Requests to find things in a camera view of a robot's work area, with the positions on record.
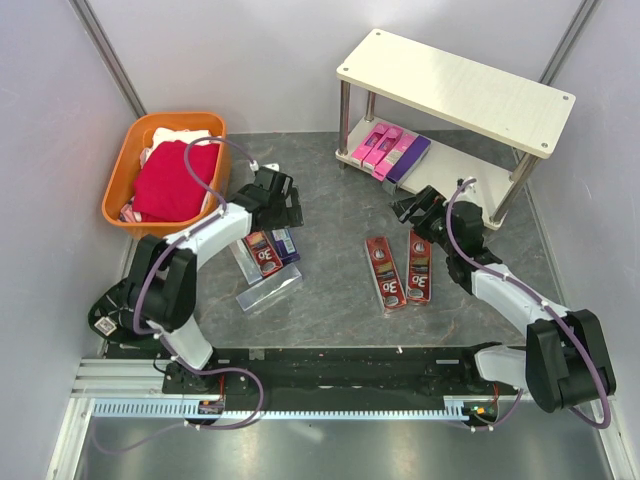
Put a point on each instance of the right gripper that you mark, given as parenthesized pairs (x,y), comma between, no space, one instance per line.
(429,200)

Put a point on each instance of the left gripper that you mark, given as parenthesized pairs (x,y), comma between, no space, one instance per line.
(290,217)

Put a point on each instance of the pink toothpaste box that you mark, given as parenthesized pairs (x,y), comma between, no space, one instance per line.
(369,142)
(392,156)
(382,147)

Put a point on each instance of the holographic purple toothpaste box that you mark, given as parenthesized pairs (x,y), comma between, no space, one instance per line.
(406,164)

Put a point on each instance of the red 3d toothpaste box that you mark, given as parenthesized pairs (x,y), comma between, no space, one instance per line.
(263,253)
(418,278)
(385,274)

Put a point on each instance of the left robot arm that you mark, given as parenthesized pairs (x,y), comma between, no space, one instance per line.
(178,257)

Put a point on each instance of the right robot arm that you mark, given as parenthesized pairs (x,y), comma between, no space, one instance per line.
(565,361)

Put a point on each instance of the white two-tier shelf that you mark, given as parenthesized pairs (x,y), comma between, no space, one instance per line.
(514,111)

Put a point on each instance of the silver toothpaste box small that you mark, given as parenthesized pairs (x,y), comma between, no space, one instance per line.
(246,263)

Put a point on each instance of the silver toothpaste box long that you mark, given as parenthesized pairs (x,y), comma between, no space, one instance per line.
(270,290)

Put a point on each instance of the red folded cloth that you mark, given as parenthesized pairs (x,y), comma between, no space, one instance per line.
(164,190)

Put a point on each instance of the white cloth in basket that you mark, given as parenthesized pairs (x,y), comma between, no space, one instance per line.
(163,134)

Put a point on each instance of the small pink packet in basket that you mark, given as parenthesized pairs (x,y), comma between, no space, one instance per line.
(128,214)

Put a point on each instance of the orange plastic basket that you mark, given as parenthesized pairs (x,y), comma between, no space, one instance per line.
(120,188)

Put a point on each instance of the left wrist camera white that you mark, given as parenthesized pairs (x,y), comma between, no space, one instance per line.
(255,166)

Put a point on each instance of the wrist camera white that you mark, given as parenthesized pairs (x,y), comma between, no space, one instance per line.
(255,166)
(466,189)

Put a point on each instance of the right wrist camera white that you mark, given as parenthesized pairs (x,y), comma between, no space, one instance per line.
(466,189)

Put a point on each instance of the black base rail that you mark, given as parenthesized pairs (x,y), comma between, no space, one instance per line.
(359,377)

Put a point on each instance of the white cable duct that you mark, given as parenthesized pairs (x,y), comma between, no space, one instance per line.
(451,410)

